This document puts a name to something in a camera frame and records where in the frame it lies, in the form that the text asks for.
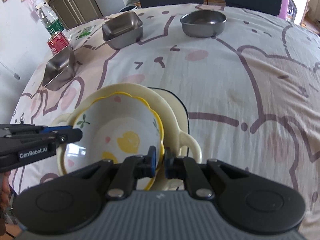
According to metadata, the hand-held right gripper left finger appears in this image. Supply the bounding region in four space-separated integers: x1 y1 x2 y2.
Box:
72 145 157 201

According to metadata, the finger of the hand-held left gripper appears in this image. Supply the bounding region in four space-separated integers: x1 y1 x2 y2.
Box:
0 129 83 155
0 124 76 137

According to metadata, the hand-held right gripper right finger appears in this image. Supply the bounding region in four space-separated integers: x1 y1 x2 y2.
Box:
164 147 248 201

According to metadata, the yellow rimmed flower bowl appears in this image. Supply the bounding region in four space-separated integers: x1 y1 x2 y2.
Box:
56 92 165 191

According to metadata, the white leaf print plate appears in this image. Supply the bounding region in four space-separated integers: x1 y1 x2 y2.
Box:
149 87 190 191

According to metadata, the cream bowl with handles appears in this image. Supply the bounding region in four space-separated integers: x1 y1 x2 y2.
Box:
51 83 202 191

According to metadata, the round steel bowl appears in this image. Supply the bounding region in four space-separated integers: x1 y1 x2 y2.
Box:
180 9 227 38

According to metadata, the person's left forearm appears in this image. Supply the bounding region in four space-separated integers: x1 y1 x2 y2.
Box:
0 224 22 240

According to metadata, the person's left hand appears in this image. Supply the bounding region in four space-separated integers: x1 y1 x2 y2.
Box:
0 172 12 228

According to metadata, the square steel container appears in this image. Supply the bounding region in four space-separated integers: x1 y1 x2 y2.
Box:
102 11 144 50
42 46 76 91

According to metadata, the red drink can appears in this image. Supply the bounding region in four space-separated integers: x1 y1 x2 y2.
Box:
47 32 72 53

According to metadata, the green packet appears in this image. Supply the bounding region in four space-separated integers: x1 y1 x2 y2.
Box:
75 25 97 39

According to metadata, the printed cartoon tablecloth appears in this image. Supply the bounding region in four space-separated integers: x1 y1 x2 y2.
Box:
0 3 320 240

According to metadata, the clear water bottle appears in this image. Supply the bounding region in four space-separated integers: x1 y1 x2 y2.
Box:
35 0 71 41

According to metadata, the grey kitchen cabinet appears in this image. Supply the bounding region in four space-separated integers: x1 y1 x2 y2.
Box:
47 0 103 29

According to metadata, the grey trash bin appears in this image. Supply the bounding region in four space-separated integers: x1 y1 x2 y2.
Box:
119 4 137 13

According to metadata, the purple cloth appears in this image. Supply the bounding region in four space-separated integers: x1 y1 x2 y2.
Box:
279 0 291 20

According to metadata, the white cable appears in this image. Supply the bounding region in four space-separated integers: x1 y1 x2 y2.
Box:
0 61 21 81

